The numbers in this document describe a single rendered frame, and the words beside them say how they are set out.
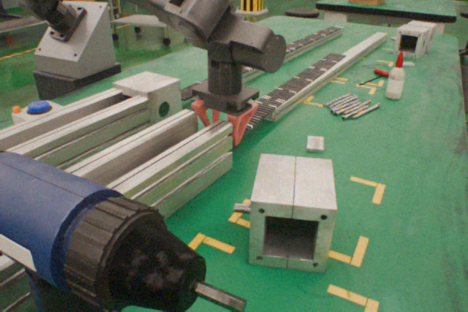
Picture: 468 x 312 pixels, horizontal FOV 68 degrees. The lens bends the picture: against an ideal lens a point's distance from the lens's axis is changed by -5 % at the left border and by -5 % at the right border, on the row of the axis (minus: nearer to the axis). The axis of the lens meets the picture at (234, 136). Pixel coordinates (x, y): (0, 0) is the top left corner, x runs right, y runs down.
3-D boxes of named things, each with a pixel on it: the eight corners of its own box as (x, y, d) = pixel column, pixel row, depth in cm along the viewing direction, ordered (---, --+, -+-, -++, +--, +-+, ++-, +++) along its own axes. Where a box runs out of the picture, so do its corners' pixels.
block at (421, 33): (393, 48, 135) (398, 23, 131) (424, 54, 129) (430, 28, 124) (385, 53, 128) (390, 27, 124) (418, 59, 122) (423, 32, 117)
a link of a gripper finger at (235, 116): (237, 156, 61) (238, 105, 57) (202, 144, 65) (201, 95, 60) (257, 140, 66) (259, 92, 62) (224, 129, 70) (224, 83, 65)
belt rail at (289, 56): (333, 33, 159) (334, 25, 157) (342, 33, 157) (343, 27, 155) (191, 99, 89) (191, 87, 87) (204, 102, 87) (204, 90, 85)
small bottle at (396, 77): (382, 96, 91) (390, 50, 85) (391, 93, 92) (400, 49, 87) (393, 101, 88) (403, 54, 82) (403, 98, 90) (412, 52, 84)
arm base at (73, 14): (70, 6, 111) (50, 37, 109) (52, -11, 104) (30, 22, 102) (88, 9, 107) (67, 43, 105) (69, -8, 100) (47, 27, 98)
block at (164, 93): (142, 109, 83) (138, 69, 79) (183, 122, 77) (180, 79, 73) (111, 123, 77) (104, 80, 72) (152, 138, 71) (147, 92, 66)
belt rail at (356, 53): (376, 39, 149) (378, 31, 148) (386, 40, 147) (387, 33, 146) (258, 118, 79) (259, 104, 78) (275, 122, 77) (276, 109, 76)
